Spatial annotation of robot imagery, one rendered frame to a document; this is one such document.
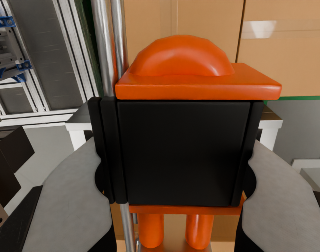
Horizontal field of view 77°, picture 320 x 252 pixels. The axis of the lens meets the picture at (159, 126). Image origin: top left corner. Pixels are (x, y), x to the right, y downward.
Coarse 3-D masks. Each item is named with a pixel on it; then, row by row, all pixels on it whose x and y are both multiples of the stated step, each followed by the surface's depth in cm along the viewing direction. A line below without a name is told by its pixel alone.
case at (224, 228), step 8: (112, 208) 46; (112, 216) 44; (120, 216) 44; (216, 216) 43; (224, 216) 43; (232, 216) 43; (120, 224) 42; (136, 224) 42; (216, 224) 41; (224, 224) 41; (232, 224) 41; (120, 232) 40; (216, 232) 40; (224, 232) 40; (232, 232) 40; (120, 240) 39; (216, 240) 38; (224, 240) 38; (232, 240) 38; (120, 248) 40; (136, 248) 40; (216, 248) 39; (224, 248) 39; (232, 248) 39
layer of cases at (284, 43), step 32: (128, 0) 55; (160, 0) 55; (192, 0) 55; (224, 0) 54; (256, 0) 54; (288, 0) 54; (128, 32) 59; (160, 32) 59; (192, 32) 58; (224, 32) 58; (256, 32) 58; (288, 32) 58; (256, 64) 62; (288, 64) 62
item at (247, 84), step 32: (128, 96) 9; (160, 96) 9; (192, 96) 9; (224, 96) 9; (256, 96) 9; (128, 128) 10; (160, 128) 10; (192, 128) 10; (224, 128) 10; (256, 128) 10; (128, 160) 11; (160, 160) 11; (192, 160) 11; (224, 160) 11; (128, 192) 12; (160, 192) 12; (192, 192) 12; (224, 192) 12
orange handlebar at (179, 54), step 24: (144, 48) 10; (168, 48) 10; (192, 48) 10; (216, 48) 10; (144, 72) 10; (168, 72) 10; (192, 72) 10; (216, 72) 10; (144, 216) 15; (192, 216) 15; (144, 240) 16; (192, 240) 16
